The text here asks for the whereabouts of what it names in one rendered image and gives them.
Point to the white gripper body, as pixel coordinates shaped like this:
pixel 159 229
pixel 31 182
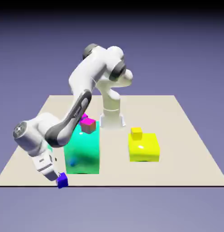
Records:
pixel 48 172

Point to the small blue cube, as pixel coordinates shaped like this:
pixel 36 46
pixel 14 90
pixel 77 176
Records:
pixel 62 180

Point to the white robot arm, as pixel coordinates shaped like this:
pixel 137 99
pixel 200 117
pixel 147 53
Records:
pixel 90 72

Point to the small magenta cube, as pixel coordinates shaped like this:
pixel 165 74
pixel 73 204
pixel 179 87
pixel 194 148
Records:
pixel 88 125
pixel 84 115

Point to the small yellow cube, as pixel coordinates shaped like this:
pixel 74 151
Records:
pixel 136 133

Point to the large green box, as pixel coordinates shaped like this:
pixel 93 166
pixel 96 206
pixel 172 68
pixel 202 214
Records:
pixel 82 152

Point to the large yellow box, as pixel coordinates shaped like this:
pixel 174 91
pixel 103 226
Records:
pixel 144 148

